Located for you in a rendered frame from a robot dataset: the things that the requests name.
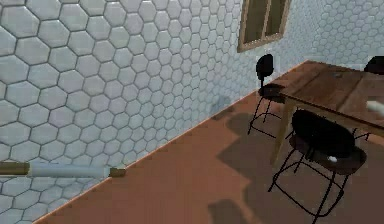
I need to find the black metal chair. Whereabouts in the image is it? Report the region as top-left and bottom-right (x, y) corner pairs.
(363, 55), (384, 76)
(268, 109), (368, 224)
(247, 53), (294, 139)

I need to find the wooden framed window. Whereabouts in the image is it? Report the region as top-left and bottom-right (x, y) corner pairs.
(237, 0), (292, 54)

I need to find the brown wooden table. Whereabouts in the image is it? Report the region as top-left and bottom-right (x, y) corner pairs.
(269, 59), (384, 166)

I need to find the white cylinder with brass ends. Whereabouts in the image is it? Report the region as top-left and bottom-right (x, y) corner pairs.
(0, 161), (127, 178)

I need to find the white object on table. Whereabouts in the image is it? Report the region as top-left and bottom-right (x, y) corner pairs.
(366, 100), (384, 117)

